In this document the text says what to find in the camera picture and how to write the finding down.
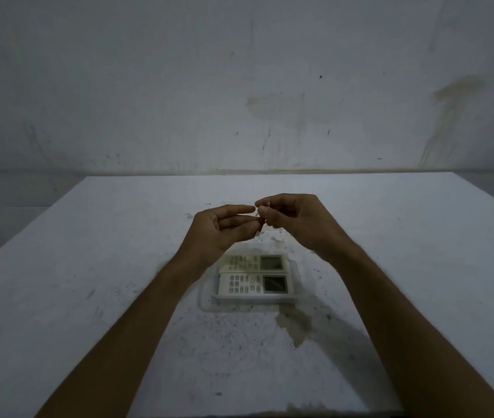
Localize person's right hand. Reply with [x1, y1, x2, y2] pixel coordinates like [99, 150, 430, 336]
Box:
[254, 193, 354, 262]

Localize person's left hand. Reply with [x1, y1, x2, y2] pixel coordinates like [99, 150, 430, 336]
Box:
[177, 204, 264, 271]

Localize small red rubber band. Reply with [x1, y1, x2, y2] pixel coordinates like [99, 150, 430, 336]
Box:
[253, 203, 272, 235]

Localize person's left forearm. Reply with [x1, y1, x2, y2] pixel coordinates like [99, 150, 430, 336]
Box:
[34, 250, 213, 418]

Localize person's right forearm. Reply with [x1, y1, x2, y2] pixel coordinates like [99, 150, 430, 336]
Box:
[327, 244, 494, 418]

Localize white remote control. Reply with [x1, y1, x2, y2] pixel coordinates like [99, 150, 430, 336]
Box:
[219, 254, 291, 274]
[217, 272, 296, 303]

